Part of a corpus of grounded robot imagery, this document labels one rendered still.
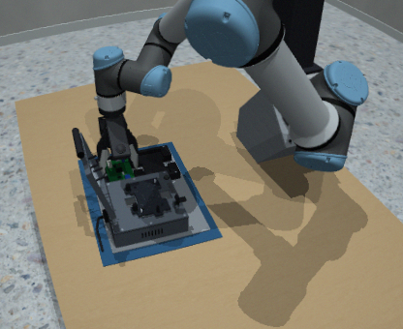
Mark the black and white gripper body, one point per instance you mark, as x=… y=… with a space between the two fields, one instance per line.
x=103 y=130

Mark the green circuit board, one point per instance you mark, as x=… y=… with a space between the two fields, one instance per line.
x=119 y=170

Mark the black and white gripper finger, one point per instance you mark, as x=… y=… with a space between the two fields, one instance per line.
x=103 y=154
x=134 y=150

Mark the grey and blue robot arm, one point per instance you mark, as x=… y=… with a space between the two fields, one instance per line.
x=231 y=33

